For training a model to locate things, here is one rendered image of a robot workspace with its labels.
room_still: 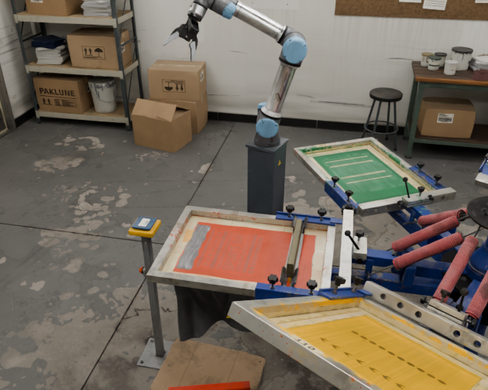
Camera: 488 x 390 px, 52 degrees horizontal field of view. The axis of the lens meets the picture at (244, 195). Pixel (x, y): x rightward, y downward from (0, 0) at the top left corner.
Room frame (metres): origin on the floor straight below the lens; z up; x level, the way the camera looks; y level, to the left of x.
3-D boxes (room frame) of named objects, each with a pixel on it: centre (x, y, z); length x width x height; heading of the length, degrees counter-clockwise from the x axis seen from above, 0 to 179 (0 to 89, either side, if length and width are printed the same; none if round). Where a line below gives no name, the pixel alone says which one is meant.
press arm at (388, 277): (1.82, -0.44, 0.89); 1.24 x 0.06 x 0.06; 78
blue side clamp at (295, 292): (1.59, -0.20, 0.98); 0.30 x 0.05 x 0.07; 78
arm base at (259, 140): (2.62, -0.13, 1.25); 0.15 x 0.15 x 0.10
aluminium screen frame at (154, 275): (1.91, -0.02, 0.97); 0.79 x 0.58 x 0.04; 78
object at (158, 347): (2.14, 0.51, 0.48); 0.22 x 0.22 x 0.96; 78
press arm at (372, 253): (1.79, -0.57, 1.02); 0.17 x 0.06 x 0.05; 78
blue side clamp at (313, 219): (2.13, -0.31, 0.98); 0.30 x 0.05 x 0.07; 78
